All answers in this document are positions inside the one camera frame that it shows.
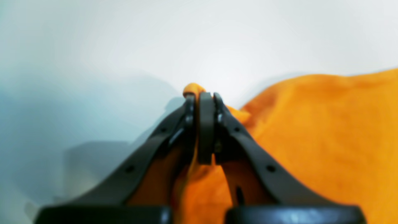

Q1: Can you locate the orange t-shirt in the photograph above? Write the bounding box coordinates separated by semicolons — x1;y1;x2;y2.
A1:
127;68;398;224

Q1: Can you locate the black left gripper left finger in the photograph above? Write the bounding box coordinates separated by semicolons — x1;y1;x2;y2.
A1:
35;93;196;224

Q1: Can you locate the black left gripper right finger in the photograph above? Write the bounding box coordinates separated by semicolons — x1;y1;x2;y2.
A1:
197;92;367;224

